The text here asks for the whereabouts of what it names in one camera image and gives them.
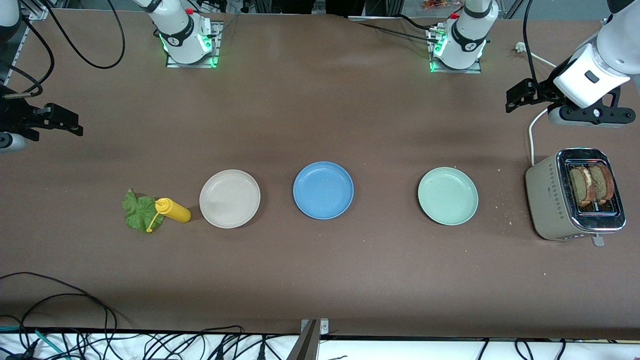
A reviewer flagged yellow mustard squeeze bottle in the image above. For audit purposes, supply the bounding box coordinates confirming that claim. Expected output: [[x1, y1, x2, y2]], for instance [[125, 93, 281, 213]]
[[146, 197, 192, 234]]

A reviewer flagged brown bread slice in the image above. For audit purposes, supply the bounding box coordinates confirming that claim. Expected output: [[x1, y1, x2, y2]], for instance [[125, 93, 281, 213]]
[[589, 163, 616, 205], [570, 166, 596, 208]]

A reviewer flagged beige chrome toaster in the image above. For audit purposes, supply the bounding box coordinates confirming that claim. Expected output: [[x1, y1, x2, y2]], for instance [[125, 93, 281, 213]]
[[525, 147, 627, 247]]

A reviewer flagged green lettuce leaf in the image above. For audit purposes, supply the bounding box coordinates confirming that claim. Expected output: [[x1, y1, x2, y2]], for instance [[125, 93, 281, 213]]
[[122, 188, 166, 233]]

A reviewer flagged grey metal bracket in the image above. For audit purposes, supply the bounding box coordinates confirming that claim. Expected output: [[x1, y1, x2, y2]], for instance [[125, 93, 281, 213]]
[[286, 318, 329, 360]]

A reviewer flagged teal cable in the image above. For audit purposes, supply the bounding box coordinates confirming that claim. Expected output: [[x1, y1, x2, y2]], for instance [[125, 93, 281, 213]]
[[0, 325, 68, 360]]

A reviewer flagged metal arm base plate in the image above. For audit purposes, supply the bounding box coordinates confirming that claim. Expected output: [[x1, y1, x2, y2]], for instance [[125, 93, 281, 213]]
[[165, 21, 223, 68], [427, 25, 483, 75]]

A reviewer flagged beige round plate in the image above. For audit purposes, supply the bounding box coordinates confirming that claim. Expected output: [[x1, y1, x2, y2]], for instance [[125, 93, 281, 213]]
[[199, 169, 261, 229]]

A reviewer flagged aluminium frame rail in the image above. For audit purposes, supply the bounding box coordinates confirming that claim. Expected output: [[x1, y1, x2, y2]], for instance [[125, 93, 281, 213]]
[[0, 0, 68, 85], [502, 0, 526, 20]]

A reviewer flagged white toaster power cord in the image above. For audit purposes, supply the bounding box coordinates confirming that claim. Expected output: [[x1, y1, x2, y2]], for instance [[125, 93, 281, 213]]
[[515, 42, 557, 167]]

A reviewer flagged blue round plate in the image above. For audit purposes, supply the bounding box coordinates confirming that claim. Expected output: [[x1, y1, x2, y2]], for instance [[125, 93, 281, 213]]
[[292, 161, 355, 220]]

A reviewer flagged pale green round plate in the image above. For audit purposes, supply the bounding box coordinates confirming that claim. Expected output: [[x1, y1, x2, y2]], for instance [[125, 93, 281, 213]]
[[417, 166, 479, 226]]

